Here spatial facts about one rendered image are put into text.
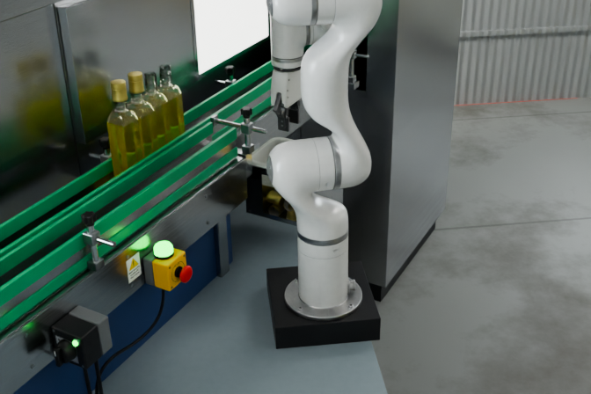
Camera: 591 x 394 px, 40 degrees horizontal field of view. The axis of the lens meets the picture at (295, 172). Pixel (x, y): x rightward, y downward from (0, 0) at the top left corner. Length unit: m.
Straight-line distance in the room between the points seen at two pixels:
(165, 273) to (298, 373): 0.37
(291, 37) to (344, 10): 0.45
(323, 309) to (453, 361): 1.23
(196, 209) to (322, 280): 0.35
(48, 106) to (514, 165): 3.02
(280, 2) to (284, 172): 0.38
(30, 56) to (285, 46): 0.61
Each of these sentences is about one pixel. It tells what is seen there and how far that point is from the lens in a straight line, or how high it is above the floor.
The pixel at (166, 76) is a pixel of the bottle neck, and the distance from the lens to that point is 2.02.
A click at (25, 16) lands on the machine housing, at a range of 1.88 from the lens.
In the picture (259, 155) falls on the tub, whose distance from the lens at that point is 2.25.
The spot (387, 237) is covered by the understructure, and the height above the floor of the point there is 0.33.
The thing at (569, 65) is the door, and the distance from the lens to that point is 5.35.
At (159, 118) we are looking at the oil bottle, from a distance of 2.00.
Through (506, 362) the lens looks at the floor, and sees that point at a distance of 3.13.
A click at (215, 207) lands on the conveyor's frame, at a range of 2.05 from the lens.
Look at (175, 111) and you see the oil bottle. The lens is 2.05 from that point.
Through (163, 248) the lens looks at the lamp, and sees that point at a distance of 1.82.
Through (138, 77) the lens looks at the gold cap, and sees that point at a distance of 1.92.
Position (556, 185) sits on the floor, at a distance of 4.34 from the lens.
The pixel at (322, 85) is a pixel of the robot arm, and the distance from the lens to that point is 1.65.
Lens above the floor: 2.00
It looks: 28 degrees down
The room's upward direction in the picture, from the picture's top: 1 degrees counter-clockwise
